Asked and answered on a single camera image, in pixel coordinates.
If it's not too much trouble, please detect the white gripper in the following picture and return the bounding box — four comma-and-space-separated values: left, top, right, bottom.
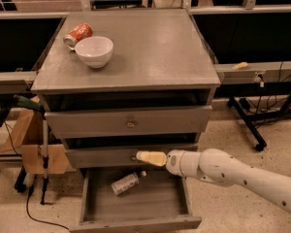
136, 150, 200, 177

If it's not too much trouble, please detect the plastic bottle with white cap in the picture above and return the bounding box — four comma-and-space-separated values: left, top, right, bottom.
111, 171, 147, 195

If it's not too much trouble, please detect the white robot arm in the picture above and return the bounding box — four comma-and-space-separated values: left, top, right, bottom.
136, 149, 291, 214

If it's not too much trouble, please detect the grey top drawer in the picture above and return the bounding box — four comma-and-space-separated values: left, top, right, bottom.
45, 106, 211, 139

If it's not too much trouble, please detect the grey drawer cabinet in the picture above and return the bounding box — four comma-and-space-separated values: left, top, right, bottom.
31, 9, 221, 180

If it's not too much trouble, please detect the grey middle drawer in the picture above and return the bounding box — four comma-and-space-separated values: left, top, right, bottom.
66, 144, 198, 169

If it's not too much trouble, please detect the black table leg with caster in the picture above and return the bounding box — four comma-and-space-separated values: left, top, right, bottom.
227, 97, 267, 151

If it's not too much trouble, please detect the tripod stand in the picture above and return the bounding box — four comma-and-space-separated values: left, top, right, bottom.
41, 117, 49, 205

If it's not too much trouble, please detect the white ceramic bowl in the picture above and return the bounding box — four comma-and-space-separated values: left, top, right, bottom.
75, 36, 113, 68

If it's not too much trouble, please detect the small foam scrap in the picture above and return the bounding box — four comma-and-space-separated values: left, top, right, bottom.
232, 62, 248, 70

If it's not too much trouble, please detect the brown cardboard box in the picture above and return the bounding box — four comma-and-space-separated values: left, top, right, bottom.
1, 109, 70, 175

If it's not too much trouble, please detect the orange soda can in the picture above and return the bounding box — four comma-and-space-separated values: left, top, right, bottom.
63, 23, 93, 49

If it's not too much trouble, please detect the black floor cable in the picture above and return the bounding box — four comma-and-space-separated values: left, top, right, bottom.
25, 184, 71, 232

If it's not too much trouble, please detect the green handled tool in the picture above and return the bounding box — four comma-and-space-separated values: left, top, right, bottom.
14, 94, 43, 112

